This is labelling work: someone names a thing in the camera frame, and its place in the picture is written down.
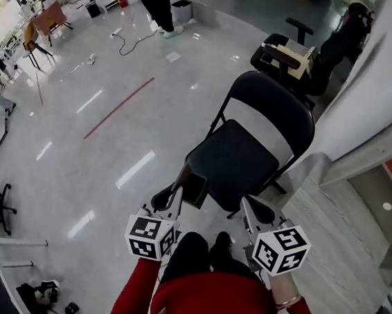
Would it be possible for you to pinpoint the person's left leg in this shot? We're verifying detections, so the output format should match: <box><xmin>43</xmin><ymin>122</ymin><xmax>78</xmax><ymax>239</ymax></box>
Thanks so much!
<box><xmin>161</xmin><ymin>229</ymin><xmax>215</xmax><ymax>289</ymax></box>

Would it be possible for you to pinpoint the person's leg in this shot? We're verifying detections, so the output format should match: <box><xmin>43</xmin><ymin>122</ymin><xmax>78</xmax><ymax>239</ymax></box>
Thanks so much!
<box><xmin>206</xmin><ymin>230</ymin><xmax>269</xmax><ymax>286</ymax></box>
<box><xmin>161</xmin><ymin>229</ymin><xmax>215</xmax><ymax>289</ymax></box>

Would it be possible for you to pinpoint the red floor tape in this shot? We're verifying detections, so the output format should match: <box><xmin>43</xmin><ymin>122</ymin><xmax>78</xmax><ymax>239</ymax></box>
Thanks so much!
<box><xmin>83</xmin><ymin>70</ymin><xmax>156</xmax><ymax>147</ymax></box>

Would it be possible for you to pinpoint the beige cardboard box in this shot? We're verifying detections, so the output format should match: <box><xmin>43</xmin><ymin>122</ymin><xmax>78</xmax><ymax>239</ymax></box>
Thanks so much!
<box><xmin>272</xmin><ymin>42</ymin><xmax>317</xmax><ymax>84</ymax></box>

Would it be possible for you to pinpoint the black folding chair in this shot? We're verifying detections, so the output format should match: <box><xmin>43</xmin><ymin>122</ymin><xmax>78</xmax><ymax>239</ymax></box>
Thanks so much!
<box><xmin>178</xmin><ymin>64</ymin><xmax>322</xmax><ymax>229</ymax></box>

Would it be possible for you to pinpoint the black floor cable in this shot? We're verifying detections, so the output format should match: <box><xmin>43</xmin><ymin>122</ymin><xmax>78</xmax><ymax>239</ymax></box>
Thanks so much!
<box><xmin>108</xmin><ymin>21</ymin><xmax>162</xmax><ymax>60</ymax></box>

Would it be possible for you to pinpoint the gold bracelet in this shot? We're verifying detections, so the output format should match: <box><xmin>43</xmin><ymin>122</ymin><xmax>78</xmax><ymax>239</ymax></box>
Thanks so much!
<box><xmin>274</xmin><ymin>289</ymin><xmax>303</xmax><ymax>313</ymax></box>

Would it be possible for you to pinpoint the grey wooden desk hutch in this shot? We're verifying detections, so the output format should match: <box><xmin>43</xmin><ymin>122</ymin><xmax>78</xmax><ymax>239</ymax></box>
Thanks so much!
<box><xmin>309</xmin><ymin>110</ymin><xmax>392</xmax><ymax>291</ymax></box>

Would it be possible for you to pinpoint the person's red top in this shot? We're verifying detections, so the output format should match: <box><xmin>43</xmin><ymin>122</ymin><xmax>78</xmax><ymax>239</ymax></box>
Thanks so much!
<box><xmin>149</xmin><ymin>264</ymin><xmax>363</xmax><ymax>314</ymax></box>

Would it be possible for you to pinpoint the white waste bin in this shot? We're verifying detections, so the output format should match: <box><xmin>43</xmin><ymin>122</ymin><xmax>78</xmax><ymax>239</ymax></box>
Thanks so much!
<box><xmin>168</xmin><ymin>0</ymin><xmax>195</xmax><ymax>25</ymax></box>

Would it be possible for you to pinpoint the yellow chair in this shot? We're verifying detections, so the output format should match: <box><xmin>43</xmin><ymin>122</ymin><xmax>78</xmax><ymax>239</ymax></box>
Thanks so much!
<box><xmin>19</xmin><ymin>22</ymin><xmax>60</xmax><ymax>70</ymax></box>

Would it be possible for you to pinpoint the person's right black shoe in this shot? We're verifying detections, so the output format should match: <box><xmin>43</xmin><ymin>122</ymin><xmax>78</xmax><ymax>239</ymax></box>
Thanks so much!
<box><xmin>210</xmin><ymin>230</ymin><xmax>234</xmax><ymax>257</ymax></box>

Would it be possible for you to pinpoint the black office chair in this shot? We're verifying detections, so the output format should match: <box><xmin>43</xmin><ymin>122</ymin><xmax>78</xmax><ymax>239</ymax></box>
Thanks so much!
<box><xmin>246</xmin><ymin>0</ymin><xmax>375</xmax><ymax>116</ymax></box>

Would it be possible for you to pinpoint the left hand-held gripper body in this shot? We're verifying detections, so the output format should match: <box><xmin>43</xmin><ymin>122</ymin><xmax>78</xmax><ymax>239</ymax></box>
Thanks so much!
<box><xmin>122</xmin><ymin>179</ymin><xmax>185</xmax><ymax>263</ymax></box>

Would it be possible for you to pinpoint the orange table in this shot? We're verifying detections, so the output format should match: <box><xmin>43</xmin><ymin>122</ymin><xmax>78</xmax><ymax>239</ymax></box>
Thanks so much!
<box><xmin>28</xmin><ymin>0</ymin><xmax>76</xmax><ymax>40</ymax></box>

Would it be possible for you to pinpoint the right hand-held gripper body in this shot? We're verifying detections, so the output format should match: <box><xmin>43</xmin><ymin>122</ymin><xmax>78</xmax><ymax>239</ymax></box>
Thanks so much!
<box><xmin>233</xmin><ymin>194</ymin><xmax>317</xmax><ymax>280</ymax></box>

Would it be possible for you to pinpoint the white table frame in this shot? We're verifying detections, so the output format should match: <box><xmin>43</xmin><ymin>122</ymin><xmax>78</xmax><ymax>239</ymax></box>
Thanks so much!
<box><xmin>0</xmin><ymin>232</ymin><xmax>50</xmax><ymax>314</ymax></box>

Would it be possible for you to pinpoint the person's right forearm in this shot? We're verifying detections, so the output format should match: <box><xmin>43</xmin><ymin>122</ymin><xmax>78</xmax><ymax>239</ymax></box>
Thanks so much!
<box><xmin>264</xmin><ymin>268</ymin><xmax>326</xmax><ymax>314</ymax></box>

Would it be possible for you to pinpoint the person's right leg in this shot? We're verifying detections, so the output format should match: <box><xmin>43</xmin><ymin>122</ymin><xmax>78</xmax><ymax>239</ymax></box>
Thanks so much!
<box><xmin>206</xmin><ymin>230</ymin><xmax>269</xmax><ymax>286</ymax></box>

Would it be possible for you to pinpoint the person's left forearm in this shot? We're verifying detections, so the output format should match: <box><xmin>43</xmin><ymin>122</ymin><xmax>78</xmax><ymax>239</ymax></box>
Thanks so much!
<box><xmin>107</xmin><ymin>254</ymin><xmax>162</xmax><ymax>314</ymax></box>

